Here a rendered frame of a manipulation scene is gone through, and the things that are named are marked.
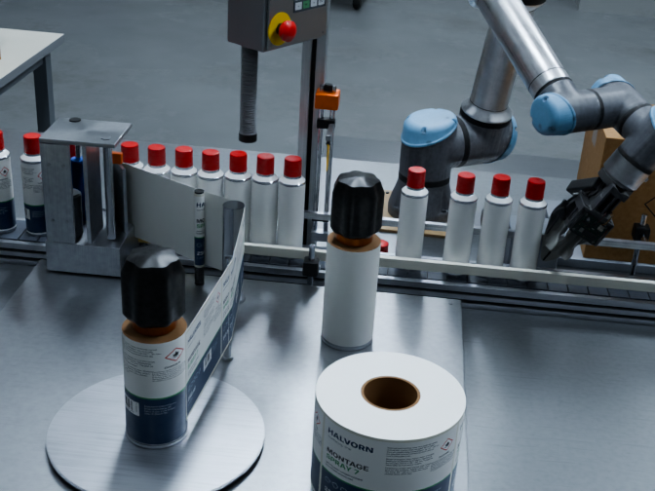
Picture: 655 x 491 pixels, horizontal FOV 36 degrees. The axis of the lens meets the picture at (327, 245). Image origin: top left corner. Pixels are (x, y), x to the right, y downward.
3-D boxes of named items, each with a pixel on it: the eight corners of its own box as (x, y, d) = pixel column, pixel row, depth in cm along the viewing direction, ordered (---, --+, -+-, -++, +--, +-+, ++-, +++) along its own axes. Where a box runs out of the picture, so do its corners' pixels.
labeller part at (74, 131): (38, 141, 176) (38, 136, 176) (59, 120, 186) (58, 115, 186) (114, 148, 175) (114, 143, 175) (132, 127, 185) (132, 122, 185)
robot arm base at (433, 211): (388, 223, 224) (392, 182, 219) (386, 196, 237) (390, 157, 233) (456, 227, 224) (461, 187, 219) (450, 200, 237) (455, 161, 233)
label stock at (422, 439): (404, 420, 153) (412, 339, 146) (482, 502, 137) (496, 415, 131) (286, 455, 144) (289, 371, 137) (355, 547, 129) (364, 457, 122)
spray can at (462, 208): (441, 276, 194) (452, 178, 185) (441, 263, 199) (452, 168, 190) (468, 279, 194) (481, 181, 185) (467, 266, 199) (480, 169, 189)
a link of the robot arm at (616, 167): (614, 142, 184) (648, 167, 186) (597, 161, 186) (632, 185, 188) (620, 157, 178) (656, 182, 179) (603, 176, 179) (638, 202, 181)
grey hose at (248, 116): (237, 142, 198) (239, 37, 188) (240, 135, 201) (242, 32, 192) (254, 143, 198) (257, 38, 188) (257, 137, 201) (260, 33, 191)
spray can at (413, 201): (393, 270, 195) (403, 172, 186) (394, 258, 200) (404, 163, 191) (420, 273, 195) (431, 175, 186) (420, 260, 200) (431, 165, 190)
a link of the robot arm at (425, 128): (388, 165, 228) (393, 108, 222) (438, 158, 234) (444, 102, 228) (415, 185, 219) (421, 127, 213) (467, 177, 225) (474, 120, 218)
